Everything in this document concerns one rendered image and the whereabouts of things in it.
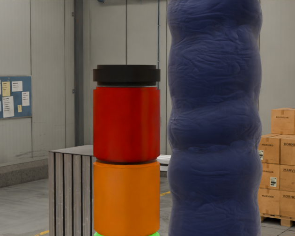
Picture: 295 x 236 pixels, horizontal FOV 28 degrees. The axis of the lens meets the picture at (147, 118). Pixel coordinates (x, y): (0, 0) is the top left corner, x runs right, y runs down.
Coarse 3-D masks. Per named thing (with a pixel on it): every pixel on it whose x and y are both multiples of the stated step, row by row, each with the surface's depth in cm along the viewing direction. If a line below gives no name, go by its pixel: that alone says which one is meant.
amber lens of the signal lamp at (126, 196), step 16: (96, 160) 44; (96, 176) 43; (112, 176) 42; (128, 176) 42; (144, 176) 42; (96, 192) 43; (112, 192) 42; (128, 192) 42; (144, 192) 42; (96, 208) 43; (112, 208) 42; (128, 208) 42; (144, 208) 42; (96, 224) 43; (112, 224) 42; (128, 224) 42; (144, 224) 42
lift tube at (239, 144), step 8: (216, 96) 136; (224, 96) 136; (232, 96) 136; (240, 96) 137; (248, 96) 139; (176, 104) 142; (184, 104) 139; (192, 104) 138; (232, 144) 137; (240, 144) 138; (176, 152) 143; (192, 152) 138; (192, 192) 139
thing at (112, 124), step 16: (96, 96) 42; (112, 96) 41; (128, 96) 41; (144, 96) 41; (96, 112) 42; (112, 112) 41; (128, 112) 41; (144, 112) 42; (96, 128) 42; (112, 128) 41; (128, 128) 41; (144, 128) 42; (96, 144) 43; (112, 144) 42; (128, 144) 41; (144, 144) 42; (112, 160) 42; (128, 160) 42; (144, 160) 42
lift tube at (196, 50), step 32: (192, 0) 136; (224, 0) 134; (256, 0) 138; (192, 32) 137; (224, 32) 135; (256, 32) 141; (192, 64) 136; (224, 64) 134; (256, 64) 139; (192, 96) 137; (256, 96) 142; (192, 128) 137; (224, 128) 135; (256, 128) 140; (192, 160) 138; (224, 160) 136; (256, 160) 141; (224, 192) 137; (256, 192) 144; (192, 224) 139; (224, 224) 137; (256, 224) 142
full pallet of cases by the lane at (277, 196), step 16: (272, 112) 964; (288, 112) 948; (272, 128) 965; (288, 128) 950; (272, 144) 904; (288, 144) 889; (272, 160) 905; (288, 160) 890; (272, 176) 907; (288, 176) 893; (272, 192) 909; (288, 192) 895; (272, 208) 910; (288, 208) 896; (288, 224) 897
